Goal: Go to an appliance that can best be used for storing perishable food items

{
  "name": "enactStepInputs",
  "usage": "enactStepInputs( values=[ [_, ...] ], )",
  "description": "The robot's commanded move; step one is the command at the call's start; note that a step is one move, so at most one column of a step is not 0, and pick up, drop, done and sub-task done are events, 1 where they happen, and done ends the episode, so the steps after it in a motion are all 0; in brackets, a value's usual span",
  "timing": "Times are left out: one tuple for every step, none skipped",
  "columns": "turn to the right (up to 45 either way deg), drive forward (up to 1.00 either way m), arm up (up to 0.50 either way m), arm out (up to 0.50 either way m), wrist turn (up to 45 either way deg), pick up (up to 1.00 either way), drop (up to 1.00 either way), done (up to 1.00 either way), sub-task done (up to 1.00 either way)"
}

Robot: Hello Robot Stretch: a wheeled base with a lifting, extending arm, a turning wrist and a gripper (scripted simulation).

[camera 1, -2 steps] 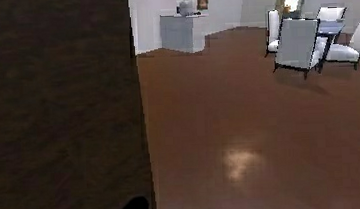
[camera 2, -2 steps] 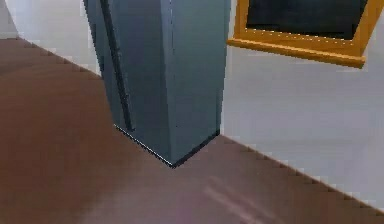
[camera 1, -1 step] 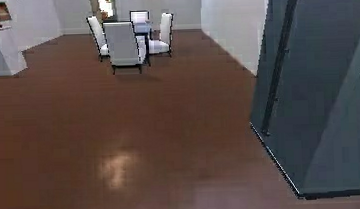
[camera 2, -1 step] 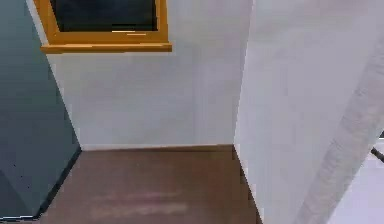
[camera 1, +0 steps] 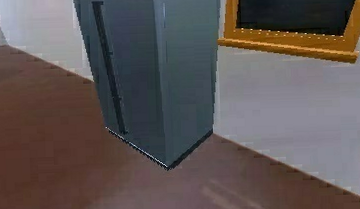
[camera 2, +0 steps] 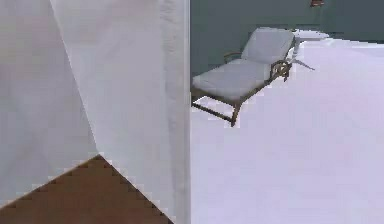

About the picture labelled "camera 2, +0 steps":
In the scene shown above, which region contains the white cushioned lounge chair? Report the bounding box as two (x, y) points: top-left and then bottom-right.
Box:
(190, 27), (297, 128)

